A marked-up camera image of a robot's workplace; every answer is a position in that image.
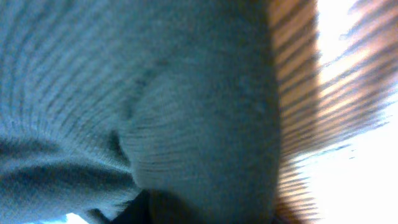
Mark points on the black garment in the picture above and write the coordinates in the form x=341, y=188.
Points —
x=101, y=100

